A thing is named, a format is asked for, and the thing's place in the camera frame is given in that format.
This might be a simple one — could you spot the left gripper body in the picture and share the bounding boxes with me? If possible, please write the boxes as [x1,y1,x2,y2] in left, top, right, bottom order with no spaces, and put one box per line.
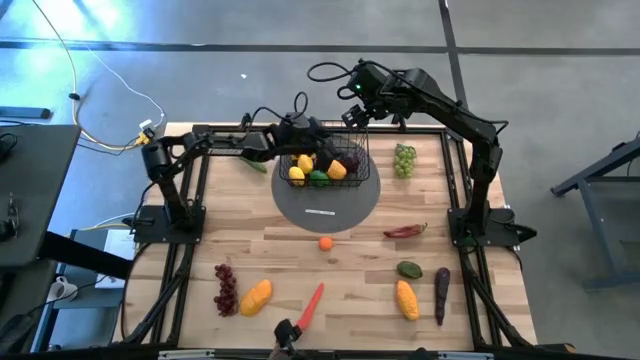
[274,113,334,154]

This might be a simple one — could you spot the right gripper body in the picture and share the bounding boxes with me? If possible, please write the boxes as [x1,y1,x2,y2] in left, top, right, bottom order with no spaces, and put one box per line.
[344,59,401,119]

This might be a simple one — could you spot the green cucumber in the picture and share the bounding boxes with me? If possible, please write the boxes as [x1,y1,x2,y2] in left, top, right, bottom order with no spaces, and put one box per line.
[238,157,269,175]

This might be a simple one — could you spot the green grape bunch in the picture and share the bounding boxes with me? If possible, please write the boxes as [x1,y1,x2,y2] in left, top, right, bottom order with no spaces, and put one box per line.
[392,143,418,180]

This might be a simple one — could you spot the red chili pepper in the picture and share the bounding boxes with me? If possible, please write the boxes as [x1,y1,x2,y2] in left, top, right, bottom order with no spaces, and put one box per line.
[382,222,429,240]

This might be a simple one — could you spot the green avocado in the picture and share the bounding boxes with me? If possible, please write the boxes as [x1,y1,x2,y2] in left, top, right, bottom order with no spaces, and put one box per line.
[396,260,424,280]

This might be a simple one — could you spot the large yellow-orange mango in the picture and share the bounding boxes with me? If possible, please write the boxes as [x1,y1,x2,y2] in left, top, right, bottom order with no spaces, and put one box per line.
[239,278,274,318]

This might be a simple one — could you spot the yellow corn cob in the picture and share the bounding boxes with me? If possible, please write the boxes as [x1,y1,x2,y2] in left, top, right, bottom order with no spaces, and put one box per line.
[395,279,421,322]

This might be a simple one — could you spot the red grape bunch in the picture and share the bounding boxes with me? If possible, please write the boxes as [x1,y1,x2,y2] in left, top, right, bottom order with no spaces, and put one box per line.
[213,263,240,318]

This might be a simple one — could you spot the purple eggplant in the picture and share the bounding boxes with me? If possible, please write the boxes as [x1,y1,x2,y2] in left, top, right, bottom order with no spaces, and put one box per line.
[433,267,452,327]

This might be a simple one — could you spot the grey round woven mat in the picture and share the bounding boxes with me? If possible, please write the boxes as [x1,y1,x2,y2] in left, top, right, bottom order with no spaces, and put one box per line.
[270,133,382,235]

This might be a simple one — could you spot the white yellow plug connectors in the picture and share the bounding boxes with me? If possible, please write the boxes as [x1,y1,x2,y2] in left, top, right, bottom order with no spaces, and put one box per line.
[137,118,159,147]

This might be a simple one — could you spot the white box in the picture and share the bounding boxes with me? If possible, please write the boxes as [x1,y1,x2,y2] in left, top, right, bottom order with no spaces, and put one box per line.
[94,228,136,290]

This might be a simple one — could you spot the dark blue metal cart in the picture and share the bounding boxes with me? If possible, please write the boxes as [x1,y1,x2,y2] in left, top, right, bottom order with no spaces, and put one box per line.
[549,130,640,291]

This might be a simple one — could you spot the black side table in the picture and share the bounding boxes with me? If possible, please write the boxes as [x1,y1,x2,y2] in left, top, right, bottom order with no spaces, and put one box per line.
[0,124,82,269]

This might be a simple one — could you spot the dark flat bar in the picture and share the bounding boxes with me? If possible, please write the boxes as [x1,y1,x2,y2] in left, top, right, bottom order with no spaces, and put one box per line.
[0,105,52,120]

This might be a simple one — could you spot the white mug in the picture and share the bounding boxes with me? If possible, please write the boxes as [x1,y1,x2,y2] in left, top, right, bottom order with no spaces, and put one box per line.
[47,275,80,303]

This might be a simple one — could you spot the black wire basket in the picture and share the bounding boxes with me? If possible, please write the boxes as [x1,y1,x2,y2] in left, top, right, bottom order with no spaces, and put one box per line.
[278,118,372,189]

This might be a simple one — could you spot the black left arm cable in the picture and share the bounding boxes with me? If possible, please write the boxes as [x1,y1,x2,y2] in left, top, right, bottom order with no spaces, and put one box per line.
[248,91,310,132]

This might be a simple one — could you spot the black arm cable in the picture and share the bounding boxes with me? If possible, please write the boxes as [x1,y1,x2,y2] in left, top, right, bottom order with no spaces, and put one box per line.
[306,60,371,100]
[248,91,310,132]

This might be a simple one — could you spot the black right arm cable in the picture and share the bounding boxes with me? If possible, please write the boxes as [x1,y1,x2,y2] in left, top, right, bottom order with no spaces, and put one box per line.
[306,60,371,100]

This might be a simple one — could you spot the black aluminium table frame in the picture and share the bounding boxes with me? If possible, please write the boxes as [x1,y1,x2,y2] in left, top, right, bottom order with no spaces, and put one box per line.
[112,109,576,354]

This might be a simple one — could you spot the white floor cable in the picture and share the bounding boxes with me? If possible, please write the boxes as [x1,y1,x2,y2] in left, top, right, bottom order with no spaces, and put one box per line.
[82,42,166,129]

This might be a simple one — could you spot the yellow floor cable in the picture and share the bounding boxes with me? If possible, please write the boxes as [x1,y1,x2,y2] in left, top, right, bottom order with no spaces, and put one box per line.
[30,0,151,151]

